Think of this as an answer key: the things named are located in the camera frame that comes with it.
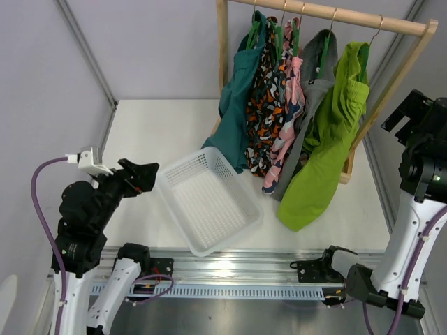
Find lime green shorts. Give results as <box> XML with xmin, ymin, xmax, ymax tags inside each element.
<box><xmin>277</xmin><ymin>42</ymin><xmax>369</xmax><ymax>232</ymax></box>

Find green hanger of pink shorts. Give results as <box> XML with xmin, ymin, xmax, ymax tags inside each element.
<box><xmin>292</xmin><ymin>2</ymin><xmax>306</xmax><ymax>57</ymax></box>

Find green hanger of grey shorts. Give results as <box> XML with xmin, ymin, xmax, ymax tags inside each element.
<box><xmin>318</xmin><ymin>8</ymin><xmax>338</xmax><ymax>79</ymax></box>

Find green hanger of patterned shorts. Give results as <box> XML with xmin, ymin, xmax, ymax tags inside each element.
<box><xmin>269</xmin><ymin>0</ymin><xmax>287</xmax><ymax>61</ymax></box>

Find grey shorts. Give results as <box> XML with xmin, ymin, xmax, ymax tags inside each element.
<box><xmin>272</xmin><ymin>29</ymin><xmax>338</xmax><ymax>201</ymax></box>

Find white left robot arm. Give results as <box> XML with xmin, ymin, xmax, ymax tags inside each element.
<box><xmin>50</xmin><ymin>158</ymin><xmax>159</xmax><ymax>334</ymax></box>

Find green hanger of teal shorts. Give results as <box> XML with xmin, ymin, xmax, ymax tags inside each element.
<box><xmin>245</xmin><ymin>0</ymin><xmax>262</xmax><ymax>50</ymax></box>

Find black orange patterned shorts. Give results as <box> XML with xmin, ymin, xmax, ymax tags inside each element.
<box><xmin>245</xmin><ymin>17</ymin><xmax>285</xmax><ymax>177</ymax></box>

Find teal shorts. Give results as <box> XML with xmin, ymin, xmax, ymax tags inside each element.
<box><xmin>203</xmin><ymin>10</ymin><xmax>266</xmax><ymax>174</ymax></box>

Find wooden clothes rack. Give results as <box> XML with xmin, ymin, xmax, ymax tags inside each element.
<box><xmin>215</xmin><ymin>0</ymin><xmax>439</xmax><ymax>186</ymax></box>

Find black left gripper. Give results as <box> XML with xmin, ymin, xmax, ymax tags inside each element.
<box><xmin>89</xmin><ymin>156</ymin><xmax>159</xmax><ymax>229</ymax></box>

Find white perforated plastic basket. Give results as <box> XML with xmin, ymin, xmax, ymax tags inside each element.
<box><xmin>156</xmin><ymin>147</ymin><xmax>263</xmax><ymax>257</ymax></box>

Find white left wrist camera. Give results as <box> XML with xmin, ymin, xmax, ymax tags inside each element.
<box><xmin>65</xmin><ymin>147</ymin><xmax>113</xmax><ymax>177</ymax></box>

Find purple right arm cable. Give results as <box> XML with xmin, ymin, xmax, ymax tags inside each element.
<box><xmin>362</xmin><ymin>205</ymin><xmax>447</xmax><ymax>335</ymax></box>

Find black mounting plate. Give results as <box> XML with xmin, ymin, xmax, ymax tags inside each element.
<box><xmin>150</xmin><ymin>258</ymin><xmax>174</xmax><ymax>281</ymax></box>
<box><xmin>289</xmin><ymin>258</ymin><xmax>344</xmax><ymax>284</ymax></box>

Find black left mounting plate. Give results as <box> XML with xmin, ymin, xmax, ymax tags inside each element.
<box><xmin>150</xmin><ymin>258</ymin><xmax>174</xmax><ymax>281</ymax></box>

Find pink patterned shorts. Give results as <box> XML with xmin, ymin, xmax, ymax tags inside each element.
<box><xmin>263</xmin><ymin>18</ymin><xmax>305</xmax><ymax>194</ymax></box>

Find green hanger of lime shorts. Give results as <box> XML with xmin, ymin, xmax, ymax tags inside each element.
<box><xmin>358</xmin><ymin>15</ymin><xmax>383</xmax><ymax>82</ymax></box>

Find grey slotted cable duct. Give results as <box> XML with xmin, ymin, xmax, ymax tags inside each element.
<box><xmin>89</xmin><ymin>285</ymin><xmax>345</xmax><ymax>300</ymax></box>

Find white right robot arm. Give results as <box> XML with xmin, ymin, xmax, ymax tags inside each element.
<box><xmin>318</xmin><ymin>89</ymin><xmax>446</xmax><ymax>319</ymax></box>

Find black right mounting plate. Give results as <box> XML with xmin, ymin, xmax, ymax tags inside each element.
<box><xmin>289</xmin><ymin>258</ymin><xmax>344</xmax><ymax>284</ymax></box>

